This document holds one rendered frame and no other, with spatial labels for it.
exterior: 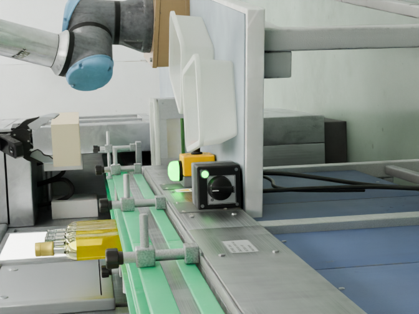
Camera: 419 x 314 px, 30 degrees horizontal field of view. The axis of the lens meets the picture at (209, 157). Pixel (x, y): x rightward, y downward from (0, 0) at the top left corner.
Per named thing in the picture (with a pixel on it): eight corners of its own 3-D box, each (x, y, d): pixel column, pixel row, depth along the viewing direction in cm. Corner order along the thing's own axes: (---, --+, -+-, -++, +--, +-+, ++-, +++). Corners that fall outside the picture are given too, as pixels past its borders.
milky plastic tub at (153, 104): (179, 170, 237) (151, 171, 235) (177, 96, 234) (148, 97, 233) (187, 177, 220) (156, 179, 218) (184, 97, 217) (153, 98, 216)
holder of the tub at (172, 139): (182, 187, 237) (156, 189, 236) (179, 96, 234) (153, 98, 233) (189, 195, 220) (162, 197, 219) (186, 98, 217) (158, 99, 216)
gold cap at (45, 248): (53, 240, 188) (35, 241, 187) (53, 242, 184) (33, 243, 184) (54, 254, 188) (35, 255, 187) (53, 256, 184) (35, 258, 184)
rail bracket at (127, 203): (166, 207, 158) (99, 210, 156) (164, 171, 157) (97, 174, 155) (168, 210, 154) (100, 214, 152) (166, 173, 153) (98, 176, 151)
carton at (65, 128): (78, 111, 230) (52, 113, 229) (78, 123, 215) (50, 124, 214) (80, 151, 234) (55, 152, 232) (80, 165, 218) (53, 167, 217)
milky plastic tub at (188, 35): (218, 116, 173) (179, 118, 172) (203, 73, 192) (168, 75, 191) (222, 44, 164) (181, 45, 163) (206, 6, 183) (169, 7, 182)
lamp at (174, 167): (180, 179, 175) (167, 180, 175) (179, 159, 175) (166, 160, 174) (183, 182, 171) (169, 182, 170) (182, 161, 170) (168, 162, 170)
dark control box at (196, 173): (235, 200, 151) (192, 203, 149) (234, 159, 150) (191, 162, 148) (244, 208, 143) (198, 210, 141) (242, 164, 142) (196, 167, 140)
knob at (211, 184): (232, 199, 142) (235, 202, 139) (207, 200, 141) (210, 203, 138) (231, 174, 142) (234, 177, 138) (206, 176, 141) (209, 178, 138)
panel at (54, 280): (105, 235, 274) (5, 241, 269) (105, 226, 274) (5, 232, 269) (115, 309, 186) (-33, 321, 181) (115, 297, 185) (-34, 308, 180)
